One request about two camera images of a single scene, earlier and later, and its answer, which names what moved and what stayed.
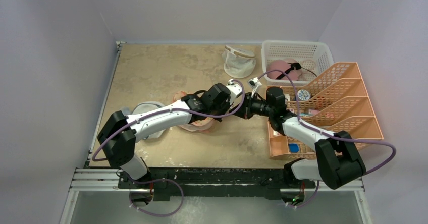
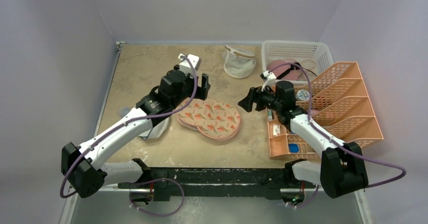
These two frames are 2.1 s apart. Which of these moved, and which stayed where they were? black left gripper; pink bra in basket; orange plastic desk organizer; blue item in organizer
Moved: black left gripper
Stayed: orange plastic desk organizer; blue item in organizer; pink bra in basket
